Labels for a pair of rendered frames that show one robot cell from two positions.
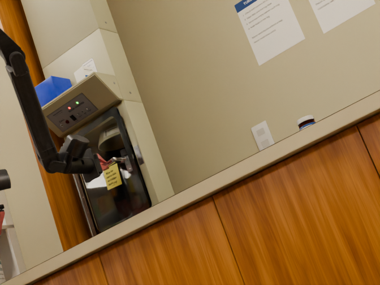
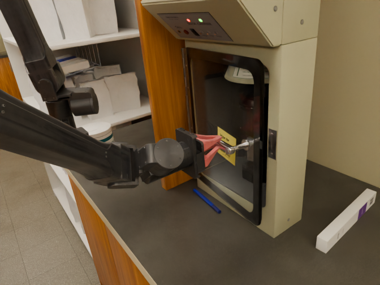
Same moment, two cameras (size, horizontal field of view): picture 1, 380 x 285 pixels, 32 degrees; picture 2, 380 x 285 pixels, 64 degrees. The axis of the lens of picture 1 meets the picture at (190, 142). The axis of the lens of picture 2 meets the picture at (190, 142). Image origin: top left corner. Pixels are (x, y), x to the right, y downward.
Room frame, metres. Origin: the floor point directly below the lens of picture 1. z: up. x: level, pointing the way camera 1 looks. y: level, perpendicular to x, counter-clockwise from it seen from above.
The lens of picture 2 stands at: (1.61, 0.08, 1.50)
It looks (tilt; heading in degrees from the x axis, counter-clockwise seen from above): 25 degrees down; 26
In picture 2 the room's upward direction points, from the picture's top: 5 degrees counter-clockwise
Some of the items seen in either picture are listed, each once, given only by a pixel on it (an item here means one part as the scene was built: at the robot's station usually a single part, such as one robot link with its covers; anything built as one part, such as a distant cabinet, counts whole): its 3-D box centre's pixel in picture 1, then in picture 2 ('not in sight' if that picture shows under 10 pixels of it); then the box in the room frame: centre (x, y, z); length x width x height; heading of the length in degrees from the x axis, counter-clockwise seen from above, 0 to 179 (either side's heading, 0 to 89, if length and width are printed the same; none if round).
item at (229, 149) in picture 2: (111, 163); (227, 142); (2.21, 0.28, 1.20); 0.10 x 0.05 x 0.03; 53
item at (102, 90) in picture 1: (77, 106); (203, 20); (2.25, 0.34, 1.46); 0.32 x 0.12 x 0.10; 60
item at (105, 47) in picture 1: (121, 141); (262, 68); (2.41, 0.25, 1.33); 0.32 x 0.25 x 0.77; 60
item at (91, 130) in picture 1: (106, 174); (220, 133); (2.28, 0.32, 1.19); 0.30 x 0.01 x 0.40; 53
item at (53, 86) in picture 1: (55, 93); not in sight; (2.29, 0.41, 1.56); 0.10 x 0.10 x 0.09; 60
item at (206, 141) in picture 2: (98, 167); (204, 148); (2.18, 0.32, 1.20); 0.09 x 0.07 x 0.07; 149
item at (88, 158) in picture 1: (83, 165); (178, 156); (2.12, 0.36, 1.20); 0.07 x 0.07 x 0.10; 59
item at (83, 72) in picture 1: (85, 77); not in sight; (2.21, 0.27, 1.54); 0.05 x 0.05 x 0.06; 53
